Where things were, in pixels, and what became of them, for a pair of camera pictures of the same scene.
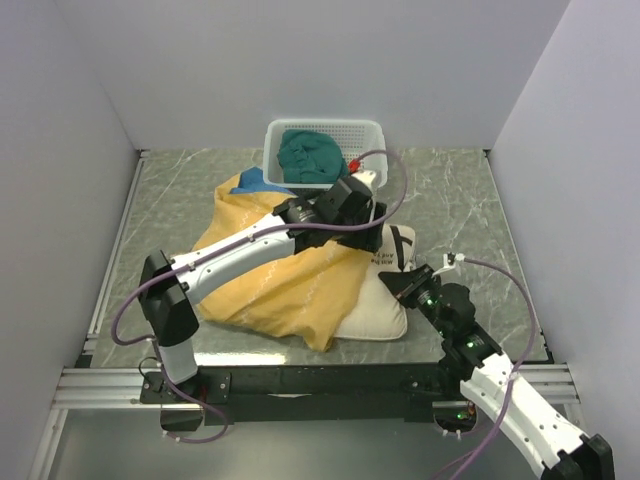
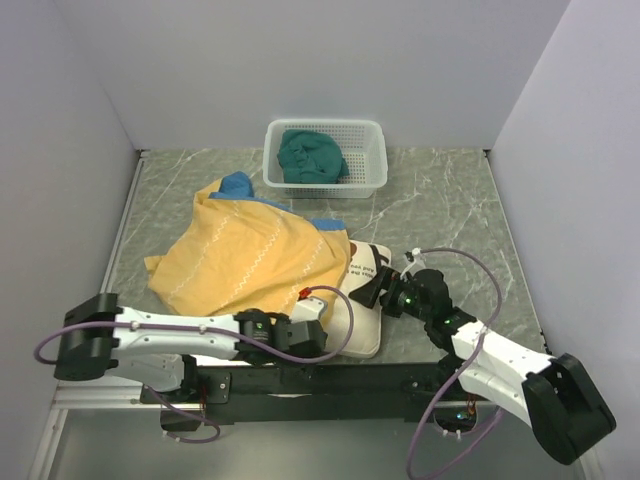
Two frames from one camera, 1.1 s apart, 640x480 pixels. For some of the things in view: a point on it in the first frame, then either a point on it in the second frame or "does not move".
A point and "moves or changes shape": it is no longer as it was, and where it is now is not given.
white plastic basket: (359, 139) does not move
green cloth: (308, 157) does not move
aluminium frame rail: (101, 388) does not move
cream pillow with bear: (379, 313) -> (338, 320)
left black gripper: (369, 239) -> (294, 363)
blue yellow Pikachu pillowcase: (306, 296) moves or changes shape
